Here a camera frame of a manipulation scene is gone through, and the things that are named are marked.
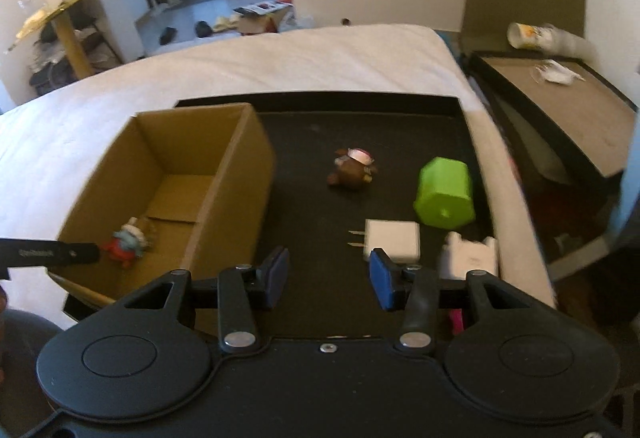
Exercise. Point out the brown cardboard box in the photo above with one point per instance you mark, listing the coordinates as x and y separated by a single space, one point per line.
220 198

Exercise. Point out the round yellow table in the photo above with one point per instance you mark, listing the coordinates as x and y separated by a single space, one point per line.
75 38

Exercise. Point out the green plastic cup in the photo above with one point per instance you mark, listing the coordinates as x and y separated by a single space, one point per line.
445 193

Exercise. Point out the yellow print paper cup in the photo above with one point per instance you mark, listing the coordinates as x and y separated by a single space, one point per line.
525 36

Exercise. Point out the white bed mattress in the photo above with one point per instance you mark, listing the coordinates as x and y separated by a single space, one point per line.
280 63

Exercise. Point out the beige slippers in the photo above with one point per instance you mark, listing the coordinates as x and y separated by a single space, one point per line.
225 23

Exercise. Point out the black chair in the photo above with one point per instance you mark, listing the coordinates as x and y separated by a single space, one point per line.
55 63

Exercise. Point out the white charger plug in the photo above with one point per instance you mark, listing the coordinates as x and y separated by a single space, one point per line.
392 238

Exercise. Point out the white crumpled wrapper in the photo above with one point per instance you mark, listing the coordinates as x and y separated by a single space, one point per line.
555 73

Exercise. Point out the black tray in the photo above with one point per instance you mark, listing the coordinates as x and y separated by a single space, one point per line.
320 133

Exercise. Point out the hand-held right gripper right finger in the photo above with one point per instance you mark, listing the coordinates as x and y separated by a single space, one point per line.
382 280

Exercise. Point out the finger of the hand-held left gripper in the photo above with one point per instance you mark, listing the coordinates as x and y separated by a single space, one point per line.
50 252

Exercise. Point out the open cardboard floor box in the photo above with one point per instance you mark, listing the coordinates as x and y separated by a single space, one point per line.
257 21

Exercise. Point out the brown bear figurine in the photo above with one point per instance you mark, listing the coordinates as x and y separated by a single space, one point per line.
352 171

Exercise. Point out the white toy figurine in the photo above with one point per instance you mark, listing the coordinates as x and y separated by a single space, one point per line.
467 255

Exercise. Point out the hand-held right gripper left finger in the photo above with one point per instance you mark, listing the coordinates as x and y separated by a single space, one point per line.
277 275

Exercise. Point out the black slipper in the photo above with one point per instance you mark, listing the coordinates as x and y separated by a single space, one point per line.
202 27
167 35

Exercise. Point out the white plastic bag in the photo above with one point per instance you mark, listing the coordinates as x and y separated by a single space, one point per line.
288 22

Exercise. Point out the red and white figurine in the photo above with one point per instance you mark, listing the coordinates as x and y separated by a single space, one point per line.
127 243

